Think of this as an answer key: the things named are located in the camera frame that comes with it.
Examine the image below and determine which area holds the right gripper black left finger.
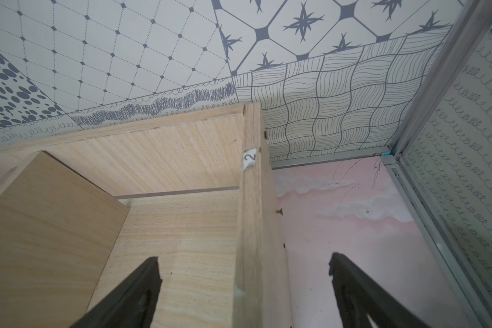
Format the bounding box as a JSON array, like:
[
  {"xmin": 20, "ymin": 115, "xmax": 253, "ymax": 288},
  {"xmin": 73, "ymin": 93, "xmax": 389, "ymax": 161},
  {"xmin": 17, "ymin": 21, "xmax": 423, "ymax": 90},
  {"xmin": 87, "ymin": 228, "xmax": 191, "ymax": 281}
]
[{"xmin": 72, "ymin": 256, "xmax": 162, "ymax": 327}]

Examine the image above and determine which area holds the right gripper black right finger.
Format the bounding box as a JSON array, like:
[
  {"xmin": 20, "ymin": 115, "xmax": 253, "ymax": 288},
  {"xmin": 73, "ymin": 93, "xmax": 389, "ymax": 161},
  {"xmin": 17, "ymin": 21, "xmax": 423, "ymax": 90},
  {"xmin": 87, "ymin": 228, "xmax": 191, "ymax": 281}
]
[{"xmin": 329, "ymin": 252, "xmax": 428, "ymax": 327}]

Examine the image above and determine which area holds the light wooden bookshelf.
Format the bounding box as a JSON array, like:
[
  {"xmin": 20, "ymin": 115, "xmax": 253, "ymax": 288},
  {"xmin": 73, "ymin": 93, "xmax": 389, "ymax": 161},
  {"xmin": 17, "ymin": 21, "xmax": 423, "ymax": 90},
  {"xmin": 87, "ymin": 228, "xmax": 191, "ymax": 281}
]
[{"xmin": 0, "ymin": 104, "xmax": 293, "ymax": 327}]

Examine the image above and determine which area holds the floral pink table mat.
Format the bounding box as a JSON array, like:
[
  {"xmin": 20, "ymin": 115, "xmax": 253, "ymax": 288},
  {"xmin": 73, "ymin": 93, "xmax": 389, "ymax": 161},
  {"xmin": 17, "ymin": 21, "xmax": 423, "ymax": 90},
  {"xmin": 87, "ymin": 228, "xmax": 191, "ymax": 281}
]
[{"xmin": 273, "ymin": 157, "xmax": 470, "ymax": 327}]

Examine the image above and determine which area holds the white number sticker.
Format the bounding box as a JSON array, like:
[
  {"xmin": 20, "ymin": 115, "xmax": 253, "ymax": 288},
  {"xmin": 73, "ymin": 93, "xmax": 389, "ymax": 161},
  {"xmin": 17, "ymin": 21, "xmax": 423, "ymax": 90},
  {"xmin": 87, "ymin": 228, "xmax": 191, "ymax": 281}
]
[{"xmin": 242, "ymin": 148, "xmax": 258, "ymax": 171}]

